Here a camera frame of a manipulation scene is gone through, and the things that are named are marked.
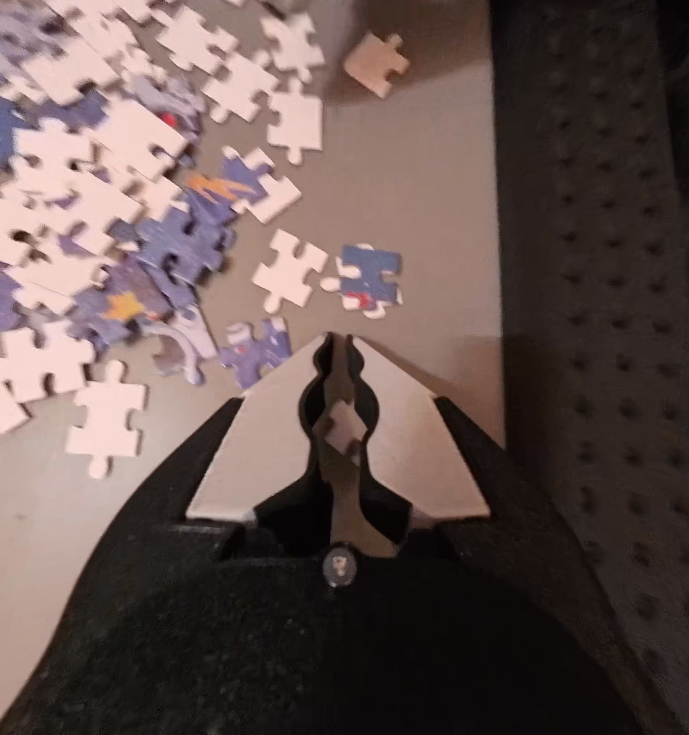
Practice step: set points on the white puzzle piece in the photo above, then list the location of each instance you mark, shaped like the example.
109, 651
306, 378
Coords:
344, 428

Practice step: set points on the pile of puzzle pieces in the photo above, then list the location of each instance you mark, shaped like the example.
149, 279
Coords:
290, 273

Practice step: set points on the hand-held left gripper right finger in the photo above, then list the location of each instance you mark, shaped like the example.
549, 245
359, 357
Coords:
425, 453

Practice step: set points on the dark blue red-marked puzzle piece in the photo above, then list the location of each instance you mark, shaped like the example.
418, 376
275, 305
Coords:
370, 275

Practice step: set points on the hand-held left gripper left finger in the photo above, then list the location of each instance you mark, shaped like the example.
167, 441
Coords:
252, 453

